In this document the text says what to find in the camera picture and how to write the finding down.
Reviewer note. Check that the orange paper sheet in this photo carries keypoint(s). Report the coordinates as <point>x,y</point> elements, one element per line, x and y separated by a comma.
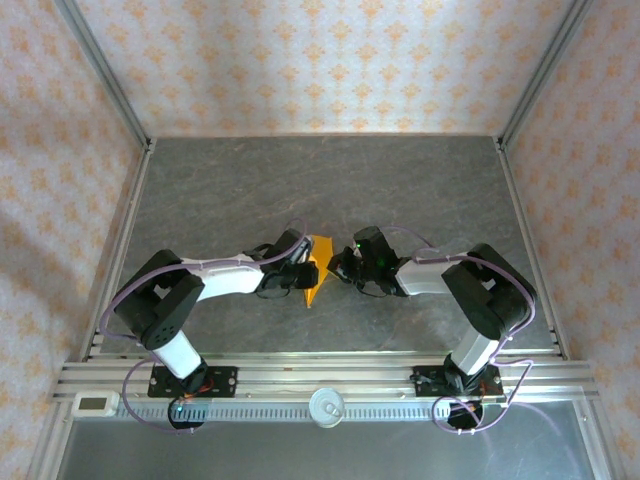
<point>322,250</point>

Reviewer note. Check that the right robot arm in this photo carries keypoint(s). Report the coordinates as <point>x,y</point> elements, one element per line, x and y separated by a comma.
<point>495,295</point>

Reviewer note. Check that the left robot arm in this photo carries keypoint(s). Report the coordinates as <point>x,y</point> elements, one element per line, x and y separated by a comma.
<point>220,280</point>

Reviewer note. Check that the grey metal panel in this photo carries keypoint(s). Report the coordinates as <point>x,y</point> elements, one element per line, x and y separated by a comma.
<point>325,450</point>

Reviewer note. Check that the white digital timer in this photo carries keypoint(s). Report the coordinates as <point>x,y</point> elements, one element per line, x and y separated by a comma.
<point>92,404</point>

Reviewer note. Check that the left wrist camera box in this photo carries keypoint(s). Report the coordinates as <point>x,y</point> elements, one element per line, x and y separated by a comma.
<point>291,245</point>

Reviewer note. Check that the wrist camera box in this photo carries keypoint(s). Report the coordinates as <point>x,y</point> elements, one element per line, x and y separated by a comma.
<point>291,245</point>
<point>375,247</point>

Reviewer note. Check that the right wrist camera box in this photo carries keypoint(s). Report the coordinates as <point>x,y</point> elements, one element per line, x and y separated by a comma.
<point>375,247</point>

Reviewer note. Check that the aluminium mounting rail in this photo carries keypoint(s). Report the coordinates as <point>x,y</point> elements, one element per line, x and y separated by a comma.
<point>325,372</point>

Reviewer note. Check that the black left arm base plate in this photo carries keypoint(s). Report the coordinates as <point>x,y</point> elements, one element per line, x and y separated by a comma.
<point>225,381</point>

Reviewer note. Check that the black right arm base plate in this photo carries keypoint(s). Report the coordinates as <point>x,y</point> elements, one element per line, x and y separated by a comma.
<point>425,382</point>

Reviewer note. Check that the aluminium side rail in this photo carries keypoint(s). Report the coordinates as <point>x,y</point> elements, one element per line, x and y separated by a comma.
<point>120,250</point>
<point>530,240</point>

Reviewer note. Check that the aluminium frame post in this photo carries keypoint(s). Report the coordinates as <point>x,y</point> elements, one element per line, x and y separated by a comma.
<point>540,70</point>
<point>105,75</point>

